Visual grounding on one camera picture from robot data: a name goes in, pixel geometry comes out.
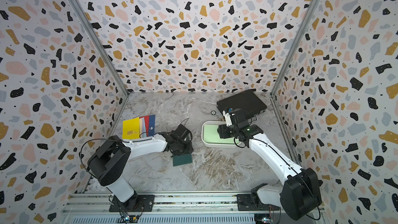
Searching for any dark green envelope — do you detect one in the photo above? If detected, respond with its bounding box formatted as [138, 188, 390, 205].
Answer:
[173, 153, 192, 167]

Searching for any light green envelope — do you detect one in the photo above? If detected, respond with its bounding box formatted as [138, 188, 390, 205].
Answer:
[202, 124, 235, 145]

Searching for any white storage box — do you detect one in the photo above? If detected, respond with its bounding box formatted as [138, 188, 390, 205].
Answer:
[201, 121, 236, 148]

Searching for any light blue envelope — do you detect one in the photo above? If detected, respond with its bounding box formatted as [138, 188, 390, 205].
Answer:
[141, 117, 147, 138]

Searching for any red envelope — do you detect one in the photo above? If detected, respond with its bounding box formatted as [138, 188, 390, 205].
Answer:
[143, 116, 149, 137]

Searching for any yellow envelope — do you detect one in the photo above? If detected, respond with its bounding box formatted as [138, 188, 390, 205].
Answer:
[122, 117, 141, 140]

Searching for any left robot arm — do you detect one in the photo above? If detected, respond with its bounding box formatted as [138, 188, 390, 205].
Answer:
[85, 124, 193, 208]

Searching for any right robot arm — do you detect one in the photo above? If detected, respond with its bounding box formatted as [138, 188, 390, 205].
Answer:
[217, 108, 322, 220]

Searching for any black case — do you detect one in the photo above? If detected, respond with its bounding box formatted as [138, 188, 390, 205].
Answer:
[216, 90, 267, 118]

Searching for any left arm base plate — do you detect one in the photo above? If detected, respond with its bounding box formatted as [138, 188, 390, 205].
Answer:
[109, 194, 155, 213]

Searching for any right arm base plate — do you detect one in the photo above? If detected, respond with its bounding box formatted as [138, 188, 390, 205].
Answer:
[236, 194, 280, 212]

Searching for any aluminium rail frame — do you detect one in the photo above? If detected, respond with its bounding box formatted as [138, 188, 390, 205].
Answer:
[60, 189, 327, 224]

